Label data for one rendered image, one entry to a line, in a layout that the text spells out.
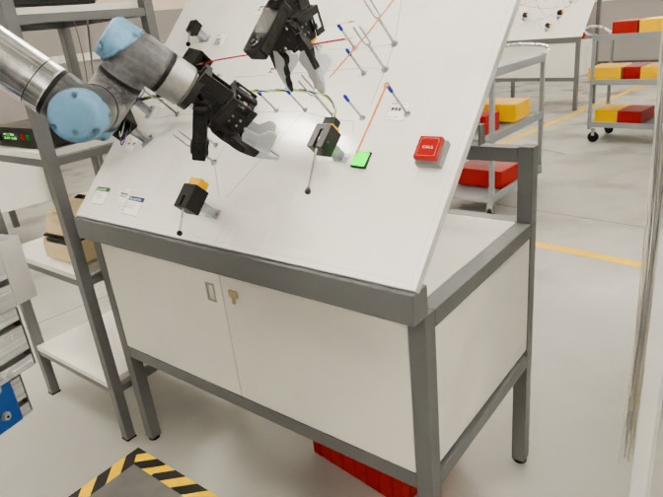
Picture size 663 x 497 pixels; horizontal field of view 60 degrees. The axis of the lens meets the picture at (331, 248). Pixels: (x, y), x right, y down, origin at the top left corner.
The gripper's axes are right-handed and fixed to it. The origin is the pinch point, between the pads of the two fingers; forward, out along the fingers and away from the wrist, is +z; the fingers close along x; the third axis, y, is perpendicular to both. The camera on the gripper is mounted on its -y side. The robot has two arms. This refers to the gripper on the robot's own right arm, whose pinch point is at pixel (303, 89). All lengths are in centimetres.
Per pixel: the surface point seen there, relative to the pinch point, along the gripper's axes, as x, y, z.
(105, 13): 96, 21, -11
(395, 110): -8.9, 15.2, 13.1
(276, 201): 11.9, -8.4, 24.1
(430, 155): -24.0, 3.4, 14.8
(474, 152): -12, 40, 40
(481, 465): -21, 0, 129
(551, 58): 192, 596, 292
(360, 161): -6.7, 2.5, 17.9
